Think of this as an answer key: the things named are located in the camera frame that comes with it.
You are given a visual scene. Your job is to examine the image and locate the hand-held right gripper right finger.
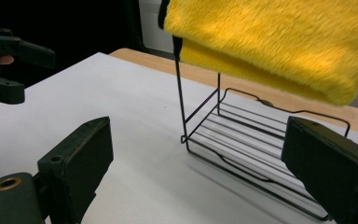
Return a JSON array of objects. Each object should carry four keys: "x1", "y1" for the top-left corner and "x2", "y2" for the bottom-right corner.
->
[{"x1": 281, "y1": 116, "x2": 358, "y2": 224}]

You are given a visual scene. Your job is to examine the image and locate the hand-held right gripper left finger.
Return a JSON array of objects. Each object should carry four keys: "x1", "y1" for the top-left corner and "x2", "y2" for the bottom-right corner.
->
[{"x1": 36, "y1": 116, "x2": 115, "y2": 224}]

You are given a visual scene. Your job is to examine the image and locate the black wire rack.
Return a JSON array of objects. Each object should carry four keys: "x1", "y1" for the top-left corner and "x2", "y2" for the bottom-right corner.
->
[{"x1": 175, "y1": 60, "x2": 352, "y2": 222}]

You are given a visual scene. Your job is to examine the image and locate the yellow cloth with black trim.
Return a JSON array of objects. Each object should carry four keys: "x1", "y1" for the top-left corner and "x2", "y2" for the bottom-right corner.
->
[{"x1": 158, "y1": 0, "x2": 358, "y2": 106}]

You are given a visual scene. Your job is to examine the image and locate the black curtain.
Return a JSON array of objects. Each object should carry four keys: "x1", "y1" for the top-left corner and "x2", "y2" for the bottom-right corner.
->
[{"x1": 0, "y1": 0, "x2": 145, "y2": 90}]

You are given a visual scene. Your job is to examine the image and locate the white table mat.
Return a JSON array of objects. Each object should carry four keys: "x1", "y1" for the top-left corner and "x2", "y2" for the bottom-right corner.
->
[{"x1": 0, "y1": 51, "x2": 358, "y2": 224}]

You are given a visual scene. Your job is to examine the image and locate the white cabinet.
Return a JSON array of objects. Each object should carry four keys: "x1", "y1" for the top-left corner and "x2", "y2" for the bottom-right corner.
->
[{"x1": 138, "y1": 0, "x2": 176, "y2": 54}]

